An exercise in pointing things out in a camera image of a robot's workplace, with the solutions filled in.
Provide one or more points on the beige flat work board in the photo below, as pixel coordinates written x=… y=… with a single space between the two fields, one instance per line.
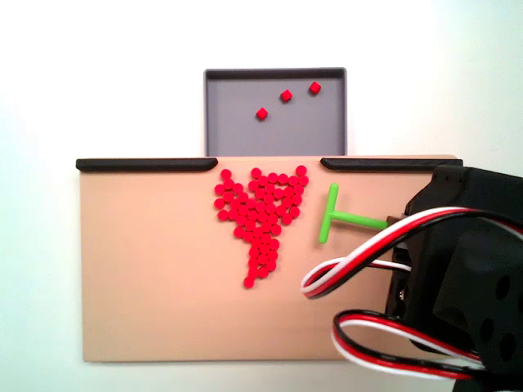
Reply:
x=143 y=265

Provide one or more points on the grey square tray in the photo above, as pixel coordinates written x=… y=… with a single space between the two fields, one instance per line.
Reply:
x=294 y=130

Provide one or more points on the brown tool holder block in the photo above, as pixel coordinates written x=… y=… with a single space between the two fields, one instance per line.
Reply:
x=394 y=221

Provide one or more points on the green T-shaped pusher tool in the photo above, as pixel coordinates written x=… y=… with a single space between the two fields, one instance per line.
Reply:
x=355 y=219

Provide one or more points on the long black rail bar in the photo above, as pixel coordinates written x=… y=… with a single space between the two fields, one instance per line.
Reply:
x=143 y=164
x=380 y=164

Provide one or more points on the small red cube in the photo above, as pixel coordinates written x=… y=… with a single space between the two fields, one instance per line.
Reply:
x=262 y=113
x=286 y=95
x=314 y=87

